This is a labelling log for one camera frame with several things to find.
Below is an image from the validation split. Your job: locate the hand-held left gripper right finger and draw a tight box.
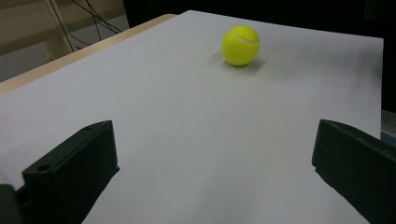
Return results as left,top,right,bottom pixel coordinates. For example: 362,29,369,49
312,119,396,224

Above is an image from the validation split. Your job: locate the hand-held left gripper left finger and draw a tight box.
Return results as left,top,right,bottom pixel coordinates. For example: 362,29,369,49
15,119,120,224

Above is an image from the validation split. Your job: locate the yellow tennis ball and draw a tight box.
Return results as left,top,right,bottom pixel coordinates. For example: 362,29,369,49
220,24,262,67

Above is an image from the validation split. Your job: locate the light wooden shelf unit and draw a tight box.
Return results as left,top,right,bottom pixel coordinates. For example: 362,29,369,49
0,0,127,60

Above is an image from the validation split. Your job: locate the black floor cable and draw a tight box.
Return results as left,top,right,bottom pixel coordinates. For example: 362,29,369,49
70,0,123,41
49,0,82,53

